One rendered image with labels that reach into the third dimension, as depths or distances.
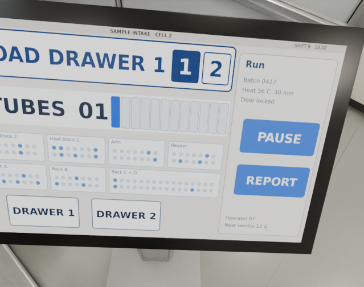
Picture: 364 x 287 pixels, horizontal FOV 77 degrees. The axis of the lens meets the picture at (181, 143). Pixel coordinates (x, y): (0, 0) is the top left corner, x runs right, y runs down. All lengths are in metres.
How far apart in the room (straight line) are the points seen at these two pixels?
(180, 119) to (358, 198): 1.70
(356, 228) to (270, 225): 1.43
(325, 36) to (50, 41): 0.31
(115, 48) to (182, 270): 1.14
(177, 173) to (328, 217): 1.47
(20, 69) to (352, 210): 1.78
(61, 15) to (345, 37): 0.32
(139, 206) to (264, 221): 0.18
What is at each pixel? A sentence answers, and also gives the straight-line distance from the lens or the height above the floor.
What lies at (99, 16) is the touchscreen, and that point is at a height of 1.19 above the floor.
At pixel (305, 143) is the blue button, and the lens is 0.33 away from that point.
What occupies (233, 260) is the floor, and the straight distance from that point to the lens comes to 1.38.
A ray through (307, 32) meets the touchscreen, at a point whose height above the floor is 1.19.
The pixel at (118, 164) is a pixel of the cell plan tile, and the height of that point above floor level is 1.06.
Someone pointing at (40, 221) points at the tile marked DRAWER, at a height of 0.99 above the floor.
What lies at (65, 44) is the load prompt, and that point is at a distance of 0.31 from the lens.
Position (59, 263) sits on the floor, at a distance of 1.43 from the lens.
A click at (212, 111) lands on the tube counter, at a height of 1.12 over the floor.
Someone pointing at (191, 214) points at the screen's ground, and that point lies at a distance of 0.33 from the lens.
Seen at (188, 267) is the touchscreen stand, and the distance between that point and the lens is 1.30.
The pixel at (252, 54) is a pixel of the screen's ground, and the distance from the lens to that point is 0.29.
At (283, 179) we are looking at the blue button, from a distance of 0.34.
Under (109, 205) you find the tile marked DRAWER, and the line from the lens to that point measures 0.33.
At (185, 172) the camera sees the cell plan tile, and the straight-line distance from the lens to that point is 0.30.
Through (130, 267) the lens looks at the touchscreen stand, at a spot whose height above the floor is 0.04.
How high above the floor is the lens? 1.32
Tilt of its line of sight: 55 degrees down
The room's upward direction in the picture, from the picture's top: 7 degrees clockwise
